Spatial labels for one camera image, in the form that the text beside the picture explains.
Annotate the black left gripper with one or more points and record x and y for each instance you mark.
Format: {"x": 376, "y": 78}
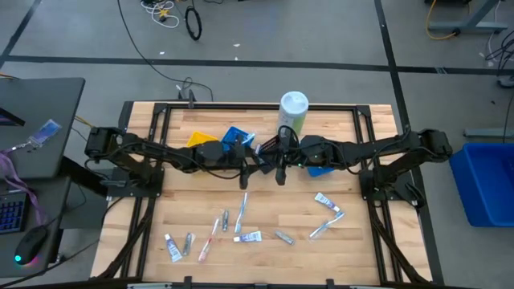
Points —
{"x": 243, "y": 176}

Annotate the white green wipes canister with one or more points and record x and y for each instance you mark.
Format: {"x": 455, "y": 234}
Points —
{"x": 293, "y": 108}

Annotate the yellow plastic basket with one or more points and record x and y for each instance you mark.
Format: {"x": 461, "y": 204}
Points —
{"x": 198, "y": 139}

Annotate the silver foil sachet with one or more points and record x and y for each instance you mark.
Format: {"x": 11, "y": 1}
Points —
{"x": 285, "y": 238}
{"x": 225, "y": 221}
{"x": 188, "y": 244}
{"x": 258, "y": 149}

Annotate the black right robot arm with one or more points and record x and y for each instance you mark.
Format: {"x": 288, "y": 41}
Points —
{"x": 381, "y": 146}

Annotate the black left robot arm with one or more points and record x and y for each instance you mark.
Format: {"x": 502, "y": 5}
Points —
{"x": 160, "y": 152}

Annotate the large blue plastic bin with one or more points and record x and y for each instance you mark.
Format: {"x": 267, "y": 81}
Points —
{"x": 482, "y": 200}

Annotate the grey metal floor bar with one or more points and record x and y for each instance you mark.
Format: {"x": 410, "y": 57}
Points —
{"x": 486, "y": 133}

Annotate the black plastic basket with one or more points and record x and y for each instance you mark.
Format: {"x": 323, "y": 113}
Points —
{"x": 270, "y": 145}

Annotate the black keyboard shelf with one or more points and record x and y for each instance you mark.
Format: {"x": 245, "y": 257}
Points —
{"x": 44, "y": 200}

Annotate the black desk top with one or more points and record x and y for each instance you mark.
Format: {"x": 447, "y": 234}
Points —
{"x": 44, "y": 100}

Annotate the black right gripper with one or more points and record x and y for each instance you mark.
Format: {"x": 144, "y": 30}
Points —
{"x": 281, "y": 176}

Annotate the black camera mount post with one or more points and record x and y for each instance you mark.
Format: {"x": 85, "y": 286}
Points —
{"x": 191, "y": 100}

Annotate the black monitor edge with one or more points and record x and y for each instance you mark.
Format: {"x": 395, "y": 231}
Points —
{"x": 10, "y": 118}

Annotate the blue toothbrush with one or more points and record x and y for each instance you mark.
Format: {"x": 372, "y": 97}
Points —
{"x": 326, "y": 225}
{"x": 241, "y": 210}

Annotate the black computer mouse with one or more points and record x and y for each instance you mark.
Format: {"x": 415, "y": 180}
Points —
{"x": 31, "y": 245}

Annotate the black backlit keyboard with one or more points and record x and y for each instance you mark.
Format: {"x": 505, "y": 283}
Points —
{"x": 12, "y": 212}

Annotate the red toothbrush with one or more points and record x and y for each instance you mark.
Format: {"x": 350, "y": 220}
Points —
{"x": 209, "y": 240}

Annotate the grey desk base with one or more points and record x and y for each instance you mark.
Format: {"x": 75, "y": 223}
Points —
{"x": 470, "y": 27}

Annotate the blue id badge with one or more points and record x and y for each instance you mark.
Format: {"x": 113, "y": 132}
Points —
{"x": 46, "y": 131}

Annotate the blue plastic basket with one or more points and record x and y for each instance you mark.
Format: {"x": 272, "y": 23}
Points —
{"x": 319, "y": 172}
{"x": 233, "y": 135}

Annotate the small white toothpaste tube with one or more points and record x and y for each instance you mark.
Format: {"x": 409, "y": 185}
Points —
{"x": 173, "y": 249}
{"x": 248, "y": 237}
{"x": 327, "y": 202}

